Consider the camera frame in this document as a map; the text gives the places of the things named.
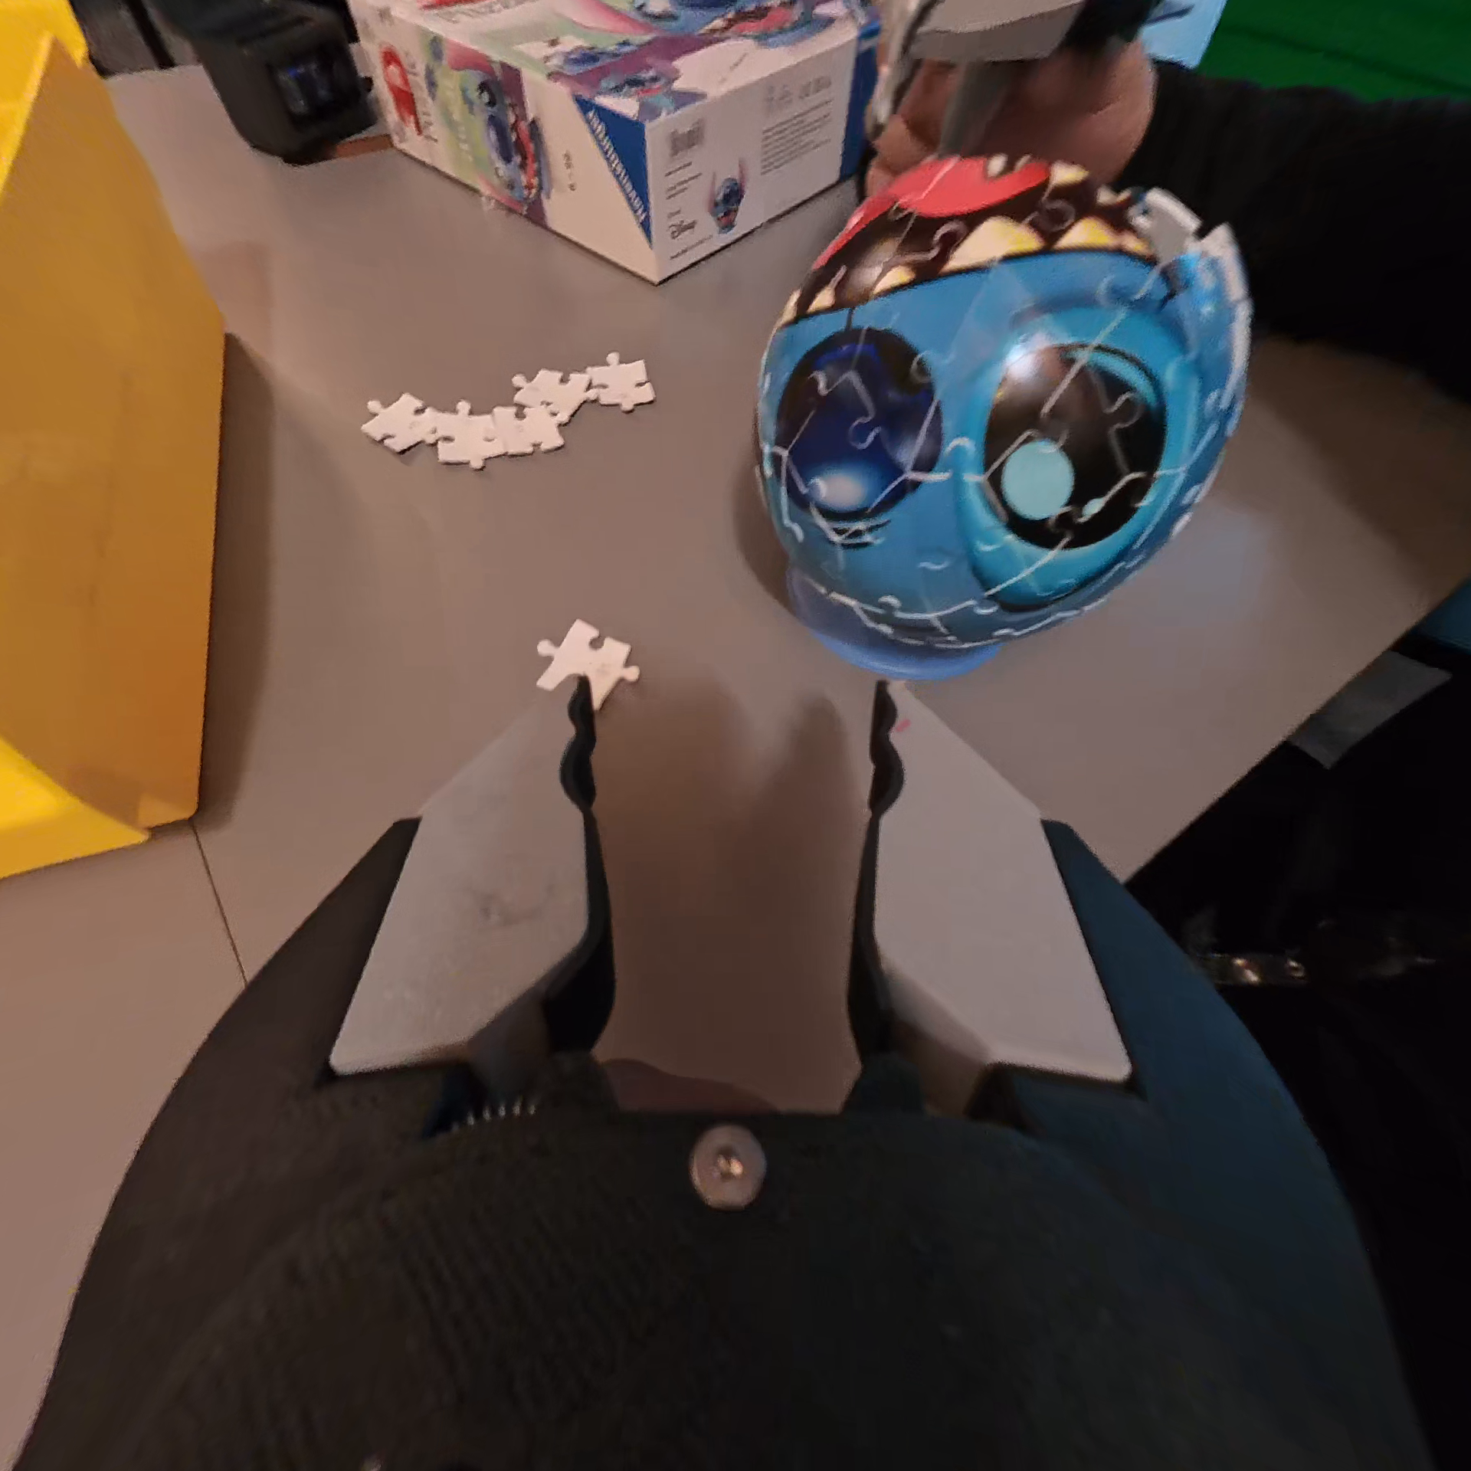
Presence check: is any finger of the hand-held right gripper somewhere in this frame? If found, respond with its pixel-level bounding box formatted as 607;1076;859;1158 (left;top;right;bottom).
880;0;1090;65
937;58;1018;160

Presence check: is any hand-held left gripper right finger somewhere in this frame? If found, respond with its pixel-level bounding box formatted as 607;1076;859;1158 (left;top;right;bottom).
845;678;1135;1114

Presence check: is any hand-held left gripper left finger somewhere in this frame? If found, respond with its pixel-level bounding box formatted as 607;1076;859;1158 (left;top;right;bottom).
330;677;621;1076

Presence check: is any white puzzle piece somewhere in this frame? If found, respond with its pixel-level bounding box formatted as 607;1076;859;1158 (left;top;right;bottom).
536;619;642;708

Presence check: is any blue puzzle ball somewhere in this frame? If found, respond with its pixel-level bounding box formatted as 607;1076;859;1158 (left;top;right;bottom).
757;153;1254;670

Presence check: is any cartoon puzzle box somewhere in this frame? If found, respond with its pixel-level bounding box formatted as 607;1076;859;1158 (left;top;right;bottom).
349;0;885;286

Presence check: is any person's right hand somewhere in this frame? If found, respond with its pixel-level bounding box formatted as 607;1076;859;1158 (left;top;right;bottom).
867;51;1160;204

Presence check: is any green plastic bin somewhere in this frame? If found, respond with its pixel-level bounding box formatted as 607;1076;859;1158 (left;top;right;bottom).
1202;0;1471;74

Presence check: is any cluster of white jigsaw parts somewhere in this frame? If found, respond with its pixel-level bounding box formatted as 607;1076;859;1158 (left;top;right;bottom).
361;353;657;472

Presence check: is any yellow plastic bin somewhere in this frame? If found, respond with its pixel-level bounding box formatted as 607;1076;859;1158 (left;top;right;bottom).
0;0;228;881

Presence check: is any black digital timer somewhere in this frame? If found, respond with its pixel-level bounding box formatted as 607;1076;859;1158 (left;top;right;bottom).
184;0;384;165

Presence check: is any blue ball stand ring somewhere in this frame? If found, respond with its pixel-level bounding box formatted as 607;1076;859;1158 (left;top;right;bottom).
787;575;1018;682

